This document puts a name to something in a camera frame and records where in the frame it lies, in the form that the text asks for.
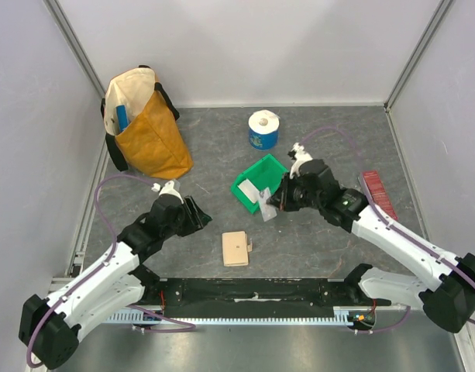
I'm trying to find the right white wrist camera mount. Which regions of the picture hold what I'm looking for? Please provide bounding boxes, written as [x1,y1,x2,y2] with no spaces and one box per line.
[287,143,313,178]

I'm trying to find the white credit card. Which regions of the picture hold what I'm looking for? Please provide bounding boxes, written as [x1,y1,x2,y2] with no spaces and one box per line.
[258,188,277,222]

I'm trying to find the white slotted cable duct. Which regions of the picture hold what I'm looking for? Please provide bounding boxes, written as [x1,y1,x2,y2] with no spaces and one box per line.
[103,308,353,326]

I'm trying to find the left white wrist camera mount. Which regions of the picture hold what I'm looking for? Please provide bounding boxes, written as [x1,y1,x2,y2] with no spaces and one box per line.
[151,179,184,203]

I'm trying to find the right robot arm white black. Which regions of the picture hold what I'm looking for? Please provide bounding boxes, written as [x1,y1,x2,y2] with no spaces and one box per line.
[267,151,475,333]

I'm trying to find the red and grey box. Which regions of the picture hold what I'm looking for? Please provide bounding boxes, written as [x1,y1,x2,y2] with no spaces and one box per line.
[358,170,398,224]

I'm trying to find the blue item in bag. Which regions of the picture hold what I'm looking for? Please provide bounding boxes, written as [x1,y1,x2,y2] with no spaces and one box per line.
[115,105,129,132]

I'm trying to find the white card in bin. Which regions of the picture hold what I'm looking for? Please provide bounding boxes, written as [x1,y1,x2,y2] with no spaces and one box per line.
[238,179,260,204]

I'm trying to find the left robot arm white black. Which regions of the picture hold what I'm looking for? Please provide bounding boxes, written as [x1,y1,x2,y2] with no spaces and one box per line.
[19,194,212,369]

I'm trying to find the green plastic bin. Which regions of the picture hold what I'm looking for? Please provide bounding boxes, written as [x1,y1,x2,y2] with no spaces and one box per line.
[230,154,287,214]

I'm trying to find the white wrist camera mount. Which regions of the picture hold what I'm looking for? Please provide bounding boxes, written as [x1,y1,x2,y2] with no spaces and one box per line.
[287,143,313,178]
[151,179,184,203]

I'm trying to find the toilet paper roll blue wrap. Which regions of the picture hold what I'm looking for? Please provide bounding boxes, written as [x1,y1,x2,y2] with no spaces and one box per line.
[248,109,280,151]

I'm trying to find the beige leather card holder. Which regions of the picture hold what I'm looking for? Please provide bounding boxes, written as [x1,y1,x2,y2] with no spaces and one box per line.
[222,231,253,267]

